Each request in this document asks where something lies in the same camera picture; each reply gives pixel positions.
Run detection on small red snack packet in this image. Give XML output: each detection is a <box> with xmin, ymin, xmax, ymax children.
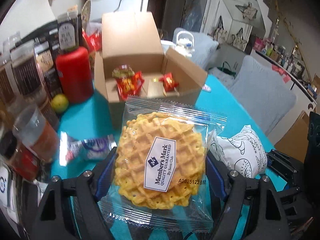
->
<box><xmin>160</xmin><ymin>72</ymin><xmax>179</xmax><ymax>92</ymax></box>

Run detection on red bottle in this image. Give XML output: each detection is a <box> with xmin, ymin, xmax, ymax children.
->
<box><xmin>55</xmin><ymin>46</ymin><xmax>94</xmax><ymax>103</ymax></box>

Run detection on jar with dark label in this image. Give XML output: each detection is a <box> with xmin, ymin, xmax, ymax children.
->
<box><xmin>10</xmin><ymin>40</ymin><xmax>43</xmax><ymax>95</ymax></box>

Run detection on grey covered chair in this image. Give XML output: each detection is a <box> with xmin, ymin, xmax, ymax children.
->
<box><xmin>172</xmin><ymin>27</ymin><xmax>219</xmax><ymax>70</ymax></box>
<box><xmin>229</xmin><ymin>55</ymin><xmax>297</xmax><ymax>135</ymax></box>

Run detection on row of shelf bottles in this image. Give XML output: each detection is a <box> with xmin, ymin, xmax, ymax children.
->
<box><xmin>255</xmin><ymin>36</ymin><xmax>315</xmax><ymax>80</ymax></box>

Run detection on blue hanging plastic cover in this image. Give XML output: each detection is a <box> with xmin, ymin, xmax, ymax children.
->
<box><xmin>184</xmin><ymin>0</ymin><xmax>200</xmax><ymax>28</ymax></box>

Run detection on canvas tote bag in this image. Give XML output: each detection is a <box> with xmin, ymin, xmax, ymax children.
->
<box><xmin>212</xmin><ymin>15</ymin><xmax>228</xmax><ymax>40</ymax></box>

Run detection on green handled bag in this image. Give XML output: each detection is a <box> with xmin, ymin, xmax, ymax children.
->
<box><xmin>220</xmin><ymin>61</ymin><xmax>238</xmax><ymax>77</ymax></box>

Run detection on black lid red jar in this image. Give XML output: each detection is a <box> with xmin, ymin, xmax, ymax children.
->
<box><xmin>0</xmin><ymin>140</ymin><xmax>40</xmax><ymax>180</ymax></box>

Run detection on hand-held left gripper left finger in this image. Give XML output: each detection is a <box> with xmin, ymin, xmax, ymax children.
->
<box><xmin>32</xmin><ymin>146</ymin><xmax>118</xmax><ymax>240</ymax></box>

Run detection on floor cardboard box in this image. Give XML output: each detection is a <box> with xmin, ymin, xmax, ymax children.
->
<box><xmin>274</xmin><ymin>110</ymin><xmax>310</xmax><ymax>155</ymax></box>

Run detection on large red snack packet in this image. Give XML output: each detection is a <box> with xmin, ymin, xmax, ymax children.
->
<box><xmin>117</xmin><ymin>71</ymin><xmax>145</xmax><ymax>98</ymax></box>

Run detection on purple white snack packet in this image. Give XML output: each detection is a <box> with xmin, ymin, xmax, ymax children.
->
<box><xmin>60</xmin><ymin>132</ymin><xmax>117</xmax><ymax>162</ymax></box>

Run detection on white foam board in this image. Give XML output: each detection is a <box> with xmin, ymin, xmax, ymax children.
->
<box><xmin>0</xmin><ymin>0</ymin><xmax>57</xmax><ymax>43</ymax></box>

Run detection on woven round plate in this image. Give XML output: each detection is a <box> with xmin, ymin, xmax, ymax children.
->
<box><xmin>80</xmin><ymin>0</ymin><xmax>92</xmax><ymax>24</ymax></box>

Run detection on brown cardboard box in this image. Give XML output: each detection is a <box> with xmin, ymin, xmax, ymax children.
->
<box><xmin>94</xmin><ymin>12</ymin><xmax>208</xmax><ymax>117</ymax></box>

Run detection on large jar orange content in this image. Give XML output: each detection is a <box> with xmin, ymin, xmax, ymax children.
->
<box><xmin>12</xmin><ymin>105</ymin><xmax>60</xmax><ymax>163</ymax></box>

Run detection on white kettle bottle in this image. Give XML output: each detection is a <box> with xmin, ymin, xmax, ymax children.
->
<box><xmin>174</xmin><ymin>30</ymin><xmax>195</xmax><ymax>58</ymax></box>

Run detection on white round button device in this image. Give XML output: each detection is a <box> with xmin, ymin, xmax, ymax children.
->
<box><xmin>0</xmin><ymin>167</ymin><xmax>13</xmax><ymax>205</ymax></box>

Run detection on clear waffle packet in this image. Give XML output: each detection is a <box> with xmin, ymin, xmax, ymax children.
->
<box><xmin>99</xmin><ymin>96</ymin><xmax>228</xmax><ymax>228</ymax></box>

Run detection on jar with pale label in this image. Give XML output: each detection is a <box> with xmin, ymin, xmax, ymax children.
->
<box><xmin>57</xmin><ymin>10</ymin><xmax>79</xmax><ymax>52</ymax></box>

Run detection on white fridge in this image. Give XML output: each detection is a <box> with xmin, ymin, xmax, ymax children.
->
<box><xmin>89</xmin><ymin>0</ymin><xmax>150</xmax><ymax>22</ymax></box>

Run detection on red packets behind box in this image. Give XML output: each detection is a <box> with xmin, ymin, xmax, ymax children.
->
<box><xmin>82</xmin><ymin>27</ymin><xmax>103</xmax><ymax>53</ymax></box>

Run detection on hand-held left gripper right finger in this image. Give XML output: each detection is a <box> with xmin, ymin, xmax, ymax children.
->
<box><xmin>205</xmin><ymin>152</ymin><xmax>284</xmax><ymax>240</ymax></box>

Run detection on jar with brown label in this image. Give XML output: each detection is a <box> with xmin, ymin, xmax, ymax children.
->
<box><xmin>0</xmin><ymin>52</ymin><xmax>15</xmax><ymax>103</ymax></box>

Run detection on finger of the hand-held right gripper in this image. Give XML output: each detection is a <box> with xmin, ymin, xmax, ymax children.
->
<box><xmin>266</xmin><ymin>149</ymin><xmax>305</xmax><ymax>180</ymax></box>

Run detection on yellow lemon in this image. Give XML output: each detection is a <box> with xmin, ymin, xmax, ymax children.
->
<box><xmin>51</xmin><ymin>94</ymin><xmax>69</xmax><ymax>113</ymax></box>

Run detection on dark brown door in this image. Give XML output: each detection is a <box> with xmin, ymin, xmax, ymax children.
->
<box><xmin>141</xmin><ymin>0</ymin><xmax>167</xmax><ymax>13</ymax></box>

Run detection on black power cable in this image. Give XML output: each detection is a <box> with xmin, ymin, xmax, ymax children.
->
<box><xmin>114</xmin><ymin>0</ymin><xmax>145</xmax><ymax>13</ymax></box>

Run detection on white printed bread packet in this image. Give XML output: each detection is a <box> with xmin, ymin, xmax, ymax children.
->
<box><xmin>209</xmin><ymin>124</ymin><xmax>269</xmax><ymax>179</ymax></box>

